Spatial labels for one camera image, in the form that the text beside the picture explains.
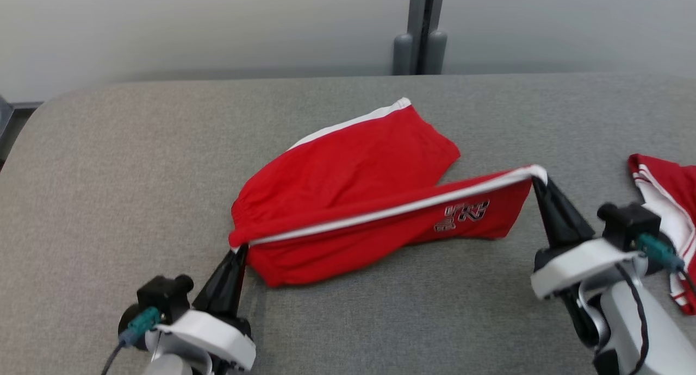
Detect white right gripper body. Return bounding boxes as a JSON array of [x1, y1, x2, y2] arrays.
[[530, 237, 649, 301]]

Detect right teal plug camera cable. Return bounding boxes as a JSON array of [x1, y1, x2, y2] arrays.
[[636, 232, 696, 297]]

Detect red shorts with white stripe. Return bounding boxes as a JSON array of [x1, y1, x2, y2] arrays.
[[228, 96, 549, 288]]

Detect grey rounded partition post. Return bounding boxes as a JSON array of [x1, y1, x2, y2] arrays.
[[392, 32, 414, 76], [425, 29, 449, 76]]

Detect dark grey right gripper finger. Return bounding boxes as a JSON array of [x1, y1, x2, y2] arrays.
[[544, 177, 596, 246], [531, 177, 567, 251]]

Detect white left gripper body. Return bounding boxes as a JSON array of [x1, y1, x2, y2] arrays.
[[145, 308, 257, 372]]

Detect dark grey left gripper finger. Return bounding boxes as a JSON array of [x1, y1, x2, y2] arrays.
[[192, 249, 241, 314], [233, 244, 250, 320]]

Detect teal plug camera cable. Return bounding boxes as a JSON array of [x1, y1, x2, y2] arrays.
[[100, 307, 161, 375], [636, 232, 696, 297]]

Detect red Bulls 23 jersey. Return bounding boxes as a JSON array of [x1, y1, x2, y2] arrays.
[[627, 153, 696, 316]]

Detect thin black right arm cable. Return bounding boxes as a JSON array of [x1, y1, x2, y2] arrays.
[[613, 262, 651, 375]]

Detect left teal plug camera cable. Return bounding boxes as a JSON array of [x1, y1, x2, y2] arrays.
[[100, 307, 161, 375]]

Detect grey vertical partition column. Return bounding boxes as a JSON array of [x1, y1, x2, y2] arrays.
[[407, 0, 444, 76]]

